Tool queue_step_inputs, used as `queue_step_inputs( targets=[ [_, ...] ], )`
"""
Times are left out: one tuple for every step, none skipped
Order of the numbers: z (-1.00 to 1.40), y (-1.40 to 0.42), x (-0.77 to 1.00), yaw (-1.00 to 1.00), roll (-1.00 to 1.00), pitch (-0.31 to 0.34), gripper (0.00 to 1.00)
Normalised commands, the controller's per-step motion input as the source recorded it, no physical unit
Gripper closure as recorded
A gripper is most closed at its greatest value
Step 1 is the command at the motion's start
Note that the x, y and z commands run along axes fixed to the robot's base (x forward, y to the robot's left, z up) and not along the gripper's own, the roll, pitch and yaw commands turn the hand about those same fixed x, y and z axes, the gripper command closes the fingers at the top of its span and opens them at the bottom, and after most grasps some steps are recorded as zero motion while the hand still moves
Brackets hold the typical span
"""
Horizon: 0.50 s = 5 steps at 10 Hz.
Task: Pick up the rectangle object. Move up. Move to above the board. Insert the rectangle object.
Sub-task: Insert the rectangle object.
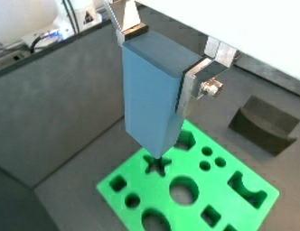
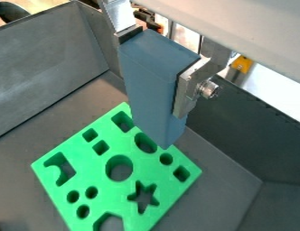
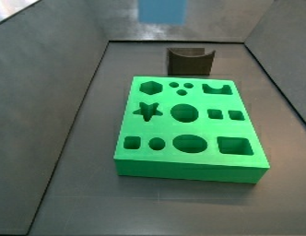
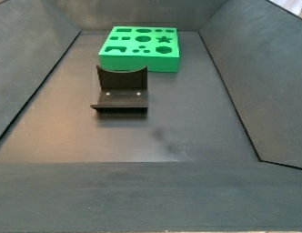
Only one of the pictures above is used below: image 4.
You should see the green shape sorting board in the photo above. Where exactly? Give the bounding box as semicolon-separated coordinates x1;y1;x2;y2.
98;26;180;73

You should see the dark curved holder stand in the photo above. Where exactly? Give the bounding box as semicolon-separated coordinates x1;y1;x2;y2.
89;66;148;111

